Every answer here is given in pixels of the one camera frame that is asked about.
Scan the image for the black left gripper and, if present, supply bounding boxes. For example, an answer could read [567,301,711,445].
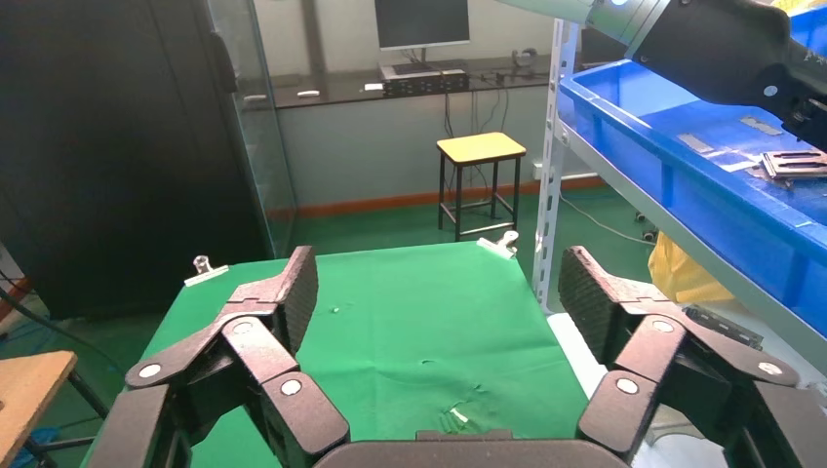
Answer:
[633,0,827,153]

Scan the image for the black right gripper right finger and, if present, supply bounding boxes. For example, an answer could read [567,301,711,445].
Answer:
[558,245,827,468]

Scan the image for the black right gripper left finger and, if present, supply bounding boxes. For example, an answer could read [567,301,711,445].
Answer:
[87,245,351,468]

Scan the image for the silver perforated metal plate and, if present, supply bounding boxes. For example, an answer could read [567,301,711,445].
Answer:
[759,149,827,180]

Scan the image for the blue plastic tray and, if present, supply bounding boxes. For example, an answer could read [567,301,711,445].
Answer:
[558,3,827,340]

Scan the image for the dark slotted metal piece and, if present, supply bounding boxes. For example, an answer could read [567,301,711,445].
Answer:
[681,304,765,351]

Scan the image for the yellow plastic bag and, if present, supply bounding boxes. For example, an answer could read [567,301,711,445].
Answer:
[648,231,738,305]

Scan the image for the silver binder clip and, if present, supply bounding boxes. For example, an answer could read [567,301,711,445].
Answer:
[476,230,520,261]
[183,254,230,288]

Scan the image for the large green table cloth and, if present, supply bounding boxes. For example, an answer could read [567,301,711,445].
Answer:
[78,240,590,468]

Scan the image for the clear glass panel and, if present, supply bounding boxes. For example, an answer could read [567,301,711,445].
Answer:
[205,0,299,259]

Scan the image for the wooden side table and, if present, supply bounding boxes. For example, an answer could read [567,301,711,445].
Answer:
[0,350,111,468]

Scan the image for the tall black cabinet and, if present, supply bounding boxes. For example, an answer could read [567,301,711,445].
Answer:
[0,0,276,323]

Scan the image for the yellow top metal stool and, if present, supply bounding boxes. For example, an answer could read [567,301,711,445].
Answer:
[436,132,528,244]

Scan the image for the dark countertop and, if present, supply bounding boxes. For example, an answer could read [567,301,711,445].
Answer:
[267,55,564,110]

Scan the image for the black rack device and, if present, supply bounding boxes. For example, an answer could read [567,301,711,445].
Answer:
[382,69,472,99]

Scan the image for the grey flat device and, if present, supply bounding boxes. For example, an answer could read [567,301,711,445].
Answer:
[379,60,444,80]

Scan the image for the black computer monitor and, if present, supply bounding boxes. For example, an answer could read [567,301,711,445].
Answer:
[373,0,473,66]

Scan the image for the white floor cable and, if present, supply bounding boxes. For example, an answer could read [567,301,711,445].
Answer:
[558,192,657,248]

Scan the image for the perforated white shelf post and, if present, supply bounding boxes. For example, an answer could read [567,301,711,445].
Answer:
[532,19,579,316]

